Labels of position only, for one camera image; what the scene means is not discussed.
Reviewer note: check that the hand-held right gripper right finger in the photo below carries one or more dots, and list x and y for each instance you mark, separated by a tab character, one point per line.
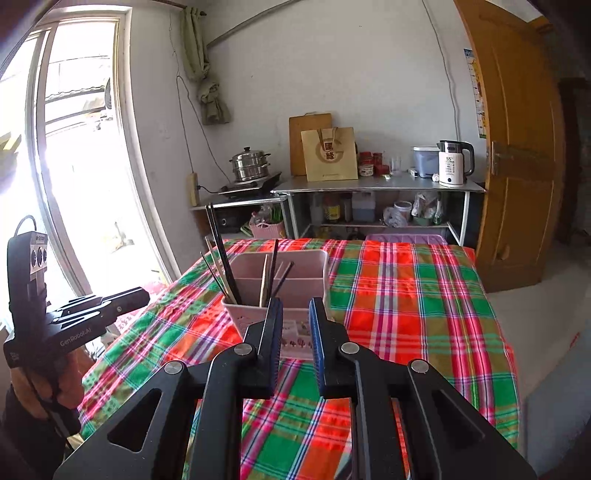
316	341

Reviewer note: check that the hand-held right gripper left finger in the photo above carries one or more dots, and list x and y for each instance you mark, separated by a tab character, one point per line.
276	332

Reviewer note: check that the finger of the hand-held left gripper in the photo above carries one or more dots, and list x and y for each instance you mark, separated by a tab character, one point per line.
101	299
124	305

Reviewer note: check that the pink plastic chopstick basket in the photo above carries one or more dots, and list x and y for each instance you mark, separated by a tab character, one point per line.
295	286

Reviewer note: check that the pale chopstick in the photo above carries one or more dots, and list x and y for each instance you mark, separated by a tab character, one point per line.
213	254
264	281

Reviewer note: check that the thin dark chopstick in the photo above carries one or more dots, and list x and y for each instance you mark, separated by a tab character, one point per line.
220	277
213	273

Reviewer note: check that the person's left forearm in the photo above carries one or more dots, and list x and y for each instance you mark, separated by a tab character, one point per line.
18	429

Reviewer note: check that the person's left hand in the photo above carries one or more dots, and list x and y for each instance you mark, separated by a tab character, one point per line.
69	383

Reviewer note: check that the plaid tablecloth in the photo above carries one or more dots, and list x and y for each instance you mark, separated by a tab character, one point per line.
406	300

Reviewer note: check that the small pink storage basket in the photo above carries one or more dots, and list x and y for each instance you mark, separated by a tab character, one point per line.
268	229

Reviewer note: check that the oil bottle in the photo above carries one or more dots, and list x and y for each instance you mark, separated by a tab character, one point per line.
331	208

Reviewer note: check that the low metal side table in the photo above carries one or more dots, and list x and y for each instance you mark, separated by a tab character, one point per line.
240	203

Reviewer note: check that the white power strip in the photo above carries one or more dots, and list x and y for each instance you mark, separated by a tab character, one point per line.
193	189

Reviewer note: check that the white plastic jug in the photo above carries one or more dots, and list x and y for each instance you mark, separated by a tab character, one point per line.
362	207

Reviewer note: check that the black induction cooker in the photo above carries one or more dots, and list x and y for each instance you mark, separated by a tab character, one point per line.
249	188

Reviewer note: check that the white plastic tub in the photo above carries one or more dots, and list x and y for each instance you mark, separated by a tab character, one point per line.
402	212

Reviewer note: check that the metal shelf table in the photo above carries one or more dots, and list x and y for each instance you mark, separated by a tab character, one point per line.
369	182

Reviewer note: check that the steel steamer pot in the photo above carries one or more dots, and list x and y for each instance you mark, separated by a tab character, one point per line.
249	166

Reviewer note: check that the crumpled plastic bag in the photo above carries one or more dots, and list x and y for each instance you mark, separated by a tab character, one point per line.
425	205

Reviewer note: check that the tan paper bag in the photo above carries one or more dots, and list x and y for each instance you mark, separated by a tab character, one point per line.
330	157

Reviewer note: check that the red jar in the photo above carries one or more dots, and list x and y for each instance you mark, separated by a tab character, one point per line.
366	164
381	162

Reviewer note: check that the wooden cutting board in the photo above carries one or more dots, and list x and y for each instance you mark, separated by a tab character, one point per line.
298	147

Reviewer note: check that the clear drinking glass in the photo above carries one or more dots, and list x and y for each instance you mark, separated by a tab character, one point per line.
396	167

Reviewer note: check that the clear plastic storage container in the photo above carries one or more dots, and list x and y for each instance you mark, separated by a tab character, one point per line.
425	161

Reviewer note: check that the white electric kettle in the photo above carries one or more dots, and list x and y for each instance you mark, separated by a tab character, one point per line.
451	168

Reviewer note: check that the tied pale curtain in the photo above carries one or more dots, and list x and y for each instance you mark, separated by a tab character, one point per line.
210	99

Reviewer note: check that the wooden door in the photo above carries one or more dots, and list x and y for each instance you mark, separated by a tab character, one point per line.
521	221

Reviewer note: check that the metal door latch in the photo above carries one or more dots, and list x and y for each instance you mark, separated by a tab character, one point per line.
498	158

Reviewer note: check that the white window frame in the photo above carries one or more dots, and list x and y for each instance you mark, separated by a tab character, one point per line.
134	138

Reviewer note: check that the wall calendar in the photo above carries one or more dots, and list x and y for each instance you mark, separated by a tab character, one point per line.
478	101

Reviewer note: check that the grey wall pipe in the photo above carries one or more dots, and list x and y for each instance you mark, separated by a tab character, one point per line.
240	30

